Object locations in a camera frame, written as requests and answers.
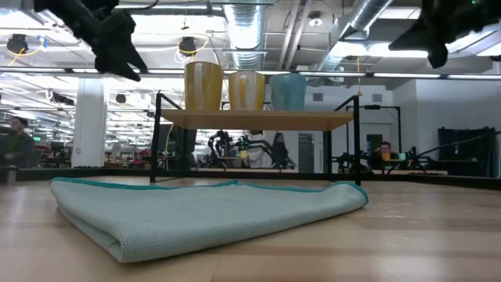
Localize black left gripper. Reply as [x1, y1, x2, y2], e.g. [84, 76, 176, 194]
[33, 0, 148, 83]

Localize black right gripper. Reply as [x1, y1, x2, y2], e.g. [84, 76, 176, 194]
[388, 0, 501, 70]

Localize large yellow mug white handle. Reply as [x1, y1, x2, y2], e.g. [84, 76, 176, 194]
[184, 60, 225, 111]

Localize yellow white striped mug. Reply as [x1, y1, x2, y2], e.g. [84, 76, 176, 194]
[228, 70, 266, 111]

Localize light blue mug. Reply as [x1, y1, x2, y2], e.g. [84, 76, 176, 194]
[269, 72, 308, 112]

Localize white building column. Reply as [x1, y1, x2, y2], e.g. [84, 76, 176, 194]
[71, 78, 109, 169]

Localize black cabinet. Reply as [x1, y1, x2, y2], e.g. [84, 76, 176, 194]
[437, 126, 497, 178]

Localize person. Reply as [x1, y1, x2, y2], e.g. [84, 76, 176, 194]
[369, 141, 397, 171]
[2, 116, 37, 170]

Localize long ceiling light bar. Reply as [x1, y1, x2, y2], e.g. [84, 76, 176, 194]
[0, 67, 501, 81]

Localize teal folded microfibre cloth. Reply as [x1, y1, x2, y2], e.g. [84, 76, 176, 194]
[49, 177, 369, 263]

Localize black ceiling camera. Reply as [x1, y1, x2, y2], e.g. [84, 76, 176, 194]
[178, 36, 199, 58]

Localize silver slanted ceiling duct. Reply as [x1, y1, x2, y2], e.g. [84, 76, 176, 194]
[312, 0, 395, 74]

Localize silver ribbed ceiling duct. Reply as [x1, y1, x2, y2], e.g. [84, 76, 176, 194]
[222, 3, 268, 71]

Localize wooden shelf black metal frame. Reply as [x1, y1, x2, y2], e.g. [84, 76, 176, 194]
[150, 92, 362, 186]

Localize black aluminium table frame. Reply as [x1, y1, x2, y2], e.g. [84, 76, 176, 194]
[0, 167, 501, 191]

